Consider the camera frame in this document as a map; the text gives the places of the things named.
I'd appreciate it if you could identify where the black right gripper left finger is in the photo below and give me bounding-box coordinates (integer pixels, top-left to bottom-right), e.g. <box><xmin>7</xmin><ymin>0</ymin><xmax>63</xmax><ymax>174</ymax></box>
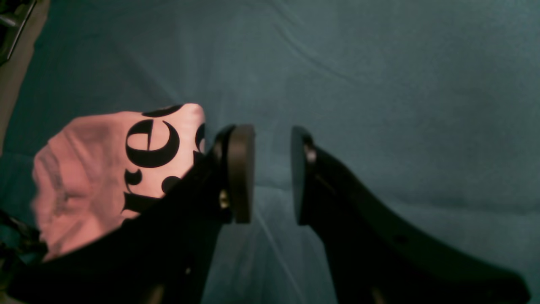
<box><xmin>7</xmin><ymin>125</ymin><xmax>255</xmax><ymax>304</ymax></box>

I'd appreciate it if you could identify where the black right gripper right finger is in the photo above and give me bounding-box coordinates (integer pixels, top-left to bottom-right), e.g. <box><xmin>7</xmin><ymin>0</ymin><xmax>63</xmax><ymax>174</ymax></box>
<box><xmin>291</xmin><ymin>126</ymin><xmax>531</xmax><ymax>304</ymax></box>

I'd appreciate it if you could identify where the pink T-shirt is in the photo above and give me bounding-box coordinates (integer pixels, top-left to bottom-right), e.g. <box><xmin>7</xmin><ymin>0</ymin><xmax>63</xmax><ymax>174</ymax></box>
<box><xmin>32</xmin><ymin>103</ymin><xmax>205</xmax><ymax>261</ymax></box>

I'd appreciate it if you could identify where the teal table cloth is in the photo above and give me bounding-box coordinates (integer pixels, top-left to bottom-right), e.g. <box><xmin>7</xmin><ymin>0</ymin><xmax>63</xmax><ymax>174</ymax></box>
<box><xmin>1</xmin><ymin>0</ymin><xmax>540</xmax><ymax>304</ymax></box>

